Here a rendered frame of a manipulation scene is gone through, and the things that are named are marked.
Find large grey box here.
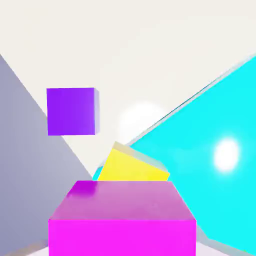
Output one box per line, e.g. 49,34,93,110
0,53,94,256

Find small yellow cube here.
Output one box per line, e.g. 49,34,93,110
97,140,171,182

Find large cyan box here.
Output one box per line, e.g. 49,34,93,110
91,53,256,256

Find small purple cube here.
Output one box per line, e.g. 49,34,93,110
46,87,100,137

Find small magenta cube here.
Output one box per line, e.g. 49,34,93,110
47,179,198,256

